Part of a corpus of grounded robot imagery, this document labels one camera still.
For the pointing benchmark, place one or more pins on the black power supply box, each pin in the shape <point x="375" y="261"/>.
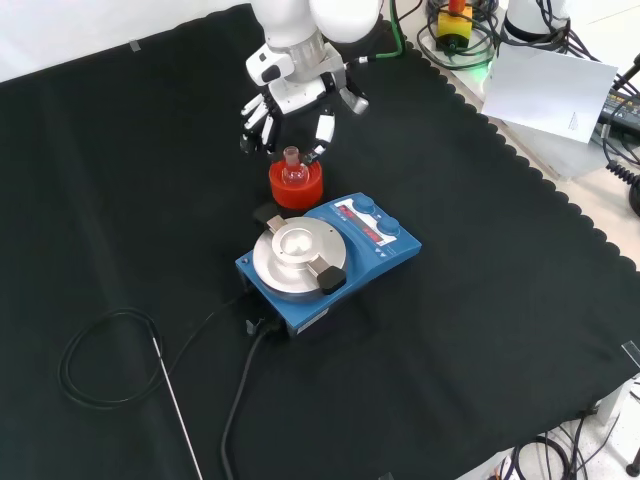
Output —
<point x="625" y="112"/>

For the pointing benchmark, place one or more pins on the clear round-bottom flask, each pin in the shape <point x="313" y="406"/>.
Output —
<point x="295" y="175"/>

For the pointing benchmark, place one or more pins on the yellow stop button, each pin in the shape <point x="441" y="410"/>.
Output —
<point x="455" y="25"/>

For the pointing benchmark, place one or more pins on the clear plastic clip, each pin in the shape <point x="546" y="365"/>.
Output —
<point x="134" y="46"/>

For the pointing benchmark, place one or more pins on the black bench cloth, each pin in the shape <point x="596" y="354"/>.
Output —
<point x="450" y="350"/>

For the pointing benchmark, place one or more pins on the blue base heater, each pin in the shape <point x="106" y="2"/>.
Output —
<point x="350" y="270"/>

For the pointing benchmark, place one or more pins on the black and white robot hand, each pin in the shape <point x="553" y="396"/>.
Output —
<point x="295" y="92"/>

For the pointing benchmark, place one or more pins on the pale board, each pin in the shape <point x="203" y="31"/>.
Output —
<point x="550" y="90"/>

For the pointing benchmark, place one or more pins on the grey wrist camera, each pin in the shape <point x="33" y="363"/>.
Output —
<point x="356" y="102"/>

